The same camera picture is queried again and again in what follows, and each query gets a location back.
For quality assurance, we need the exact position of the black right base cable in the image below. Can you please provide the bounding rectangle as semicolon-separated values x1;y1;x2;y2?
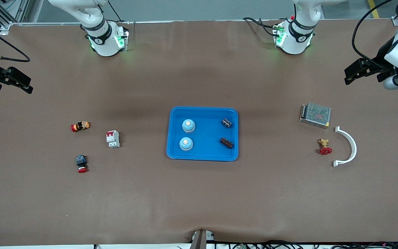
107;0;123;23

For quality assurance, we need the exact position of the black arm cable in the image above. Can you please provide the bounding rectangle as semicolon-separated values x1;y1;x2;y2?
352;0;398;65
0;19;31;63

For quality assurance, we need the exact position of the brown table mat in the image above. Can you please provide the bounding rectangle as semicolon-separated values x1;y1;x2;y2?
0;19;398;247

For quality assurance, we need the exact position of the metal mesh power supply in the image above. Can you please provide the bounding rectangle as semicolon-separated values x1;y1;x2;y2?
299;102;332;129

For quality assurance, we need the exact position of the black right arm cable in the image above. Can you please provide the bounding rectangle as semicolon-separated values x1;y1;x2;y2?
0;19;31;63

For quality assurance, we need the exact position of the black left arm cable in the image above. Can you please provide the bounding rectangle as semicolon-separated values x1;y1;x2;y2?
352;0;398;65

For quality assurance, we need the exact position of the blue plastic tray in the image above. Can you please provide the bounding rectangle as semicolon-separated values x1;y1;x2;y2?
166;106;239;162

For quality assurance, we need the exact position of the black cable bundle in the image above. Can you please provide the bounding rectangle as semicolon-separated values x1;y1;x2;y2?
177;240;398;249

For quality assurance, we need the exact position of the white curved plastic bracket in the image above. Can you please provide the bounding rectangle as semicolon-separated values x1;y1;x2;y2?
333;126;357;167

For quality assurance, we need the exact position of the red mushroom emergency stop button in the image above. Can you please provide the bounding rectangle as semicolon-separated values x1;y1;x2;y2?
75;155;89;173

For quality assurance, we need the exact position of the black left base cable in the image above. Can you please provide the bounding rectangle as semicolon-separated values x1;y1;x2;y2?
242;17;282;38

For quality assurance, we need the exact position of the orange red push button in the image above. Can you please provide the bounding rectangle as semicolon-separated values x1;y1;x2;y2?
70;121;91;132

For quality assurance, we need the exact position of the black base cable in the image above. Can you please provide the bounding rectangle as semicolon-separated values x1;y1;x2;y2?
242;17;282;38
107;0;123;23

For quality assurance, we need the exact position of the white red circuit breaker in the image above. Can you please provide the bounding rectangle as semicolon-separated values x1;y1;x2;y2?
106;130;121;148

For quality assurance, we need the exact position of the brass valve red handwheel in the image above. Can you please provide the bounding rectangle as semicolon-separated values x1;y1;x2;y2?
317;138;333;155

